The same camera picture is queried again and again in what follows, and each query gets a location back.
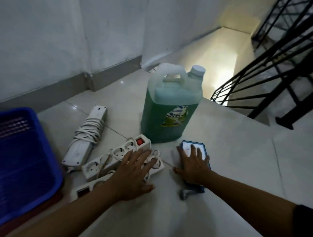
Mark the person's left hand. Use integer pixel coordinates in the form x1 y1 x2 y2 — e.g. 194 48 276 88
107 149 158 202

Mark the person's right hand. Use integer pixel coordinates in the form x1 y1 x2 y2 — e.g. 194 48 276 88
173 144 212 185

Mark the blue framed white board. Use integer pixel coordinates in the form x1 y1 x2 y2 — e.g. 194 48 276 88
179 140 212 201

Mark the white power strip red switch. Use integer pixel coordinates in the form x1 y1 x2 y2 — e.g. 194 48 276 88
69 150 165 202
82 133 152 183

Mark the green dish soap jug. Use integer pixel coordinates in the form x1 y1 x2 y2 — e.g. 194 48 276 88
140 63 206 144

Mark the white cord-wrapped power strip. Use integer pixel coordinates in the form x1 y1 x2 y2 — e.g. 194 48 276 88
61 105 108 172

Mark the blue plastic basket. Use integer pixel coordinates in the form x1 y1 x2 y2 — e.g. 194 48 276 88
0 107 64 227

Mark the red plastic basket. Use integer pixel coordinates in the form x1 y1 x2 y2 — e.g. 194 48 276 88
0 190 65 237

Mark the person's left forearm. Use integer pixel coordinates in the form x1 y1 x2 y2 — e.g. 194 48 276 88
7 180 123 237

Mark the person's right forearm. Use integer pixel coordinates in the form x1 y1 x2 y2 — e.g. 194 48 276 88
203 170 298 237

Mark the person's black right sleeve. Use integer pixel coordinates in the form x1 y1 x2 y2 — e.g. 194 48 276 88
292 204 313 237

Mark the black metal stair railing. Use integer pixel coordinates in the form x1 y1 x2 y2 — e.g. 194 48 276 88
210 0 313 130

